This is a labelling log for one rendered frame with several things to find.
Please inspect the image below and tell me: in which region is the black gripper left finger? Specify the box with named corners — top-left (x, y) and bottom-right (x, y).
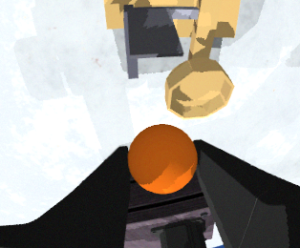
top-left (0, 146), bottom-right (131, 248)

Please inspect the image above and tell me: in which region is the orange ball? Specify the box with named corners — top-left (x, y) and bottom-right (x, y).
top-left (127, 124), bottom-right (197, 194)

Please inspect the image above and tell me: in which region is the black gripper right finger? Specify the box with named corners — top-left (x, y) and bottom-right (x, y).
top-left (193, 139), bottom-right (300, 248)

